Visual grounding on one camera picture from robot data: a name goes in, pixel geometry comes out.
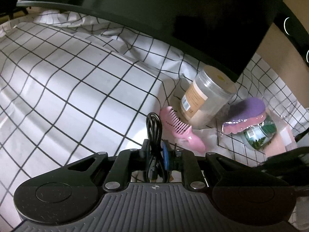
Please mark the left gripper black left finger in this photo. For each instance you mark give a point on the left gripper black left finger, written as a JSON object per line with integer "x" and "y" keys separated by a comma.
{"x": 127, "y": 162}

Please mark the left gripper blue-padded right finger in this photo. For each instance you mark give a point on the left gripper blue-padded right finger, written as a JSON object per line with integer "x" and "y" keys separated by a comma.
{"x": 185, "y": 162}

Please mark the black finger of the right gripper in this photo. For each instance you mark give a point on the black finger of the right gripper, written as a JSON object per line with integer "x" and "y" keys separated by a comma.
{"x": 291, "y": 162}

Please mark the pink plastic comb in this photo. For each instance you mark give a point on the pink plastic comb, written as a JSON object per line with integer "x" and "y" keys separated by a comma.
{"x": 180, "y": 130}

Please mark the pink cardboard box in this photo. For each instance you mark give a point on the pink cardboard box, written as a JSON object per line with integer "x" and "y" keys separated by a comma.
{"x": 282, "y": 141}

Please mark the purple pink hairbrush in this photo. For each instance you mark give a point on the purple pink hairbrush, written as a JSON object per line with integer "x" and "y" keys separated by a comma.
{"x": 244, "y": 114}

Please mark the clear plastic jar tan label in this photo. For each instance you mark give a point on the clear plastic jar tan label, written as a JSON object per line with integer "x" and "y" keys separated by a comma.
{"x": 207, "y": 94}

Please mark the white black-grid tablecloth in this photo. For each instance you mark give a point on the white black-grid tablecloth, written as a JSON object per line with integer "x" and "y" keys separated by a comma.
{"x": 73, "y": 85}

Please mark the black flat monitor screen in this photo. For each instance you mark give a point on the black flat monitor screen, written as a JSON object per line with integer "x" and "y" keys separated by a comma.
{"x": 222, "y": 33}

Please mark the black wall power strip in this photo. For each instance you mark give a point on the black wall power strip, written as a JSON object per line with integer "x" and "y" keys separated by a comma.
{"x": 289, "y": 24}

